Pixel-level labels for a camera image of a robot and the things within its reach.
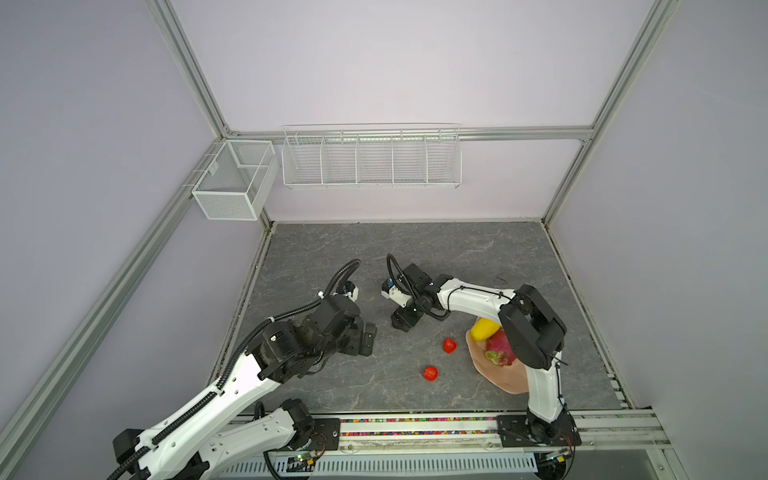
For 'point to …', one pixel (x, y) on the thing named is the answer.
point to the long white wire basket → (420, 155)
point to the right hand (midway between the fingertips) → (401, 318)
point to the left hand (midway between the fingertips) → (357, 333)
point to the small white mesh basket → (234, 184)
